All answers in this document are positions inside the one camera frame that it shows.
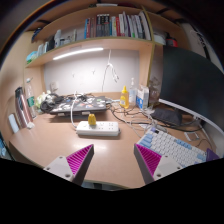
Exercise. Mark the white and blue keyboard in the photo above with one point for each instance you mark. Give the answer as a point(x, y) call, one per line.
point(165, 144)

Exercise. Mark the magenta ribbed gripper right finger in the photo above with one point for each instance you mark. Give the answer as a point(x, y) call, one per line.
point(154, 166)

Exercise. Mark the white led light bar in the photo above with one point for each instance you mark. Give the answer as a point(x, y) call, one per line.
point(77, 52)

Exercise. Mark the black laptop with stickers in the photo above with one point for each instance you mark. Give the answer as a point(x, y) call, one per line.
point(90, 104)

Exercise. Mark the white and blue box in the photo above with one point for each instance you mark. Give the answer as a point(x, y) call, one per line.
point(142, 97)

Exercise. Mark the yellow glue bottle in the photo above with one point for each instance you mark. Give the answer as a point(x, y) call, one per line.
point(124, 98)

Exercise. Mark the purple object at edge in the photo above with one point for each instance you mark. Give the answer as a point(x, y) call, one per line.
point(210, 155)

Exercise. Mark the dark red notebook stack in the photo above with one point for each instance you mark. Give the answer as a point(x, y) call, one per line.
point(22, 108)

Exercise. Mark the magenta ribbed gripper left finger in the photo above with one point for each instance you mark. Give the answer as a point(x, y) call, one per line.
point(73, 167)

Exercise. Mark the white small device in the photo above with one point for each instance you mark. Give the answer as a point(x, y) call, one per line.
point(13, 123)

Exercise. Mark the row of books on shelf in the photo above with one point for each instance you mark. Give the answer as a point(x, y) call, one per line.
point(122, 25)

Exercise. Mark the black monitor stand base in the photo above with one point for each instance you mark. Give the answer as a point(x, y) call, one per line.
point(167, 116)

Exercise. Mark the black computer monitor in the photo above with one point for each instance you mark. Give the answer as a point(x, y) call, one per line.
point(193, 82)

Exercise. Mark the black headphones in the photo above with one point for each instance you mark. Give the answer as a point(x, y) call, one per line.
point(50, 102)

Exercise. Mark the clear plastic water bottle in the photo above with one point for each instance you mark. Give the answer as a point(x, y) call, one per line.
point(30, 97)

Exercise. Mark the clear sanitizer bottle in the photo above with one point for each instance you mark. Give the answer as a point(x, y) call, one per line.
point(132, 93)

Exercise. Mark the white power strip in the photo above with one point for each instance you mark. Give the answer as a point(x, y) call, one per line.
point(101, 128)

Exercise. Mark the wooden shelf board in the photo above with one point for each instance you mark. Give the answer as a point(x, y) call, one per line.
point(113, 43)

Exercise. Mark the yellow charger plug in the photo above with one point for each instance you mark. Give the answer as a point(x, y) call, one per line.
point(92, 119)

